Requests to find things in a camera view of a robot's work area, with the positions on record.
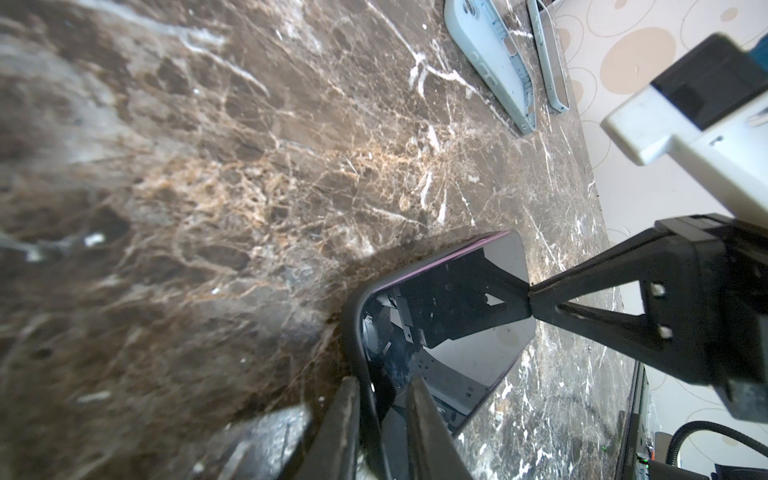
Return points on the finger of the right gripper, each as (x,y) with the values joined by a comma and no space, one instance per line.
(687,297)

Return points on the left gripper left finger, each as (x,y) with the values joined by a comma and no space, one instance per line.
(333,454)

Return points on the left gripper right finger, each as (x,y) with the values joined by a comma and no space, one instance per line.
(431,452)

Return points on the black phone case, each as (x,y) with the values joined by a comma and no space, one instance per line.
(387,452)

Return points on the light blue case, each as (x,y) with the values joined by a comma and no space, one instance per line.
(547,45)
(481,34)

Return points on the black phone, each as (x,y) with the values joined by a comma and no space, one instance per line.
(458,320)

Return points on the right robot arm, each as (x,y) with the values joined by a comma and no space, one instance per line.
(711,443)

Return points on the black base frame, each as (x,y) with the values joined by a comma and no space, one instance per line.
(634,451)

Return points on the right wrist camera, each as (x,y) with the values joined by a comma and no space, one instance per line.
(708,112)

